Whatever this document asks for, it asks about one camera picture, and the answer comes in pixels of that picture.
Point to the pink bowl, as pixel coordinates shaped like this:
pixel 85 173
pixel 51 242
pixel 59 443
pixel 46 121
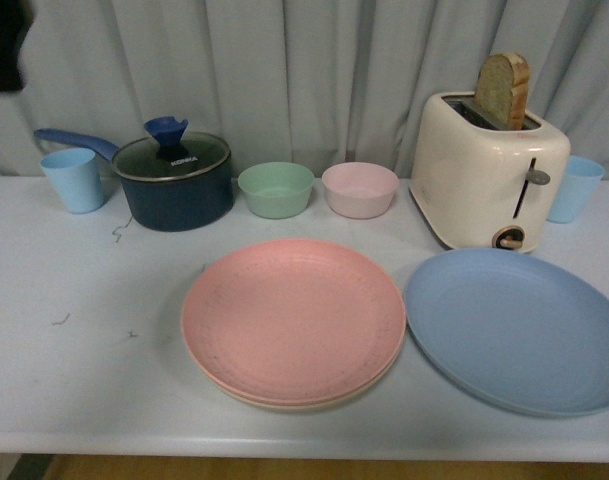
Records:
pixel 359 190

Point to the green bowl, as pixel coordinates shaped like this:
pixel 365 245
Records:
pixel 276 190

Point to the cream toaster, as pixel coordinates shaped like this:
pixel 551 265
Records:
pixel 478 186

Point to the cream plate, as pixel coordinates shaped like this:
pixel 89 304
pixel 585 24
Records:
pixel 283 405

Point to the light blue cup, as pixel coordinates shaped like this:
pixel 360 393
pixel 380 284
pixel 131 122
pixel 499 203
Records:
pixel 579 182
pixel 74 174

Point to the glass pot lid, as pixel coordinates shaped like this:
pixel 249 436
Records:
pixel 170 152

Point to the grey curtain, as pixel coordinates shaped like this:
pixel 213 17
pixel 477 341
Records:
pixel 315 82

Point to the dark blue saucepan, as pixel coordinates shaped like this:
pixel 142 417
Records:
pixel 170 206

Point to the bread slice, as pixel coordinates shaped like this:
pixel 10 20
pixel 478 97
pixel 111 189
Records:
pixel 502 89

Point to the blue plate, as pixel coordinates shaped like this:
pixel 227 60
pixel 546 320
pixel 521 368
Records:
pixel 513 331

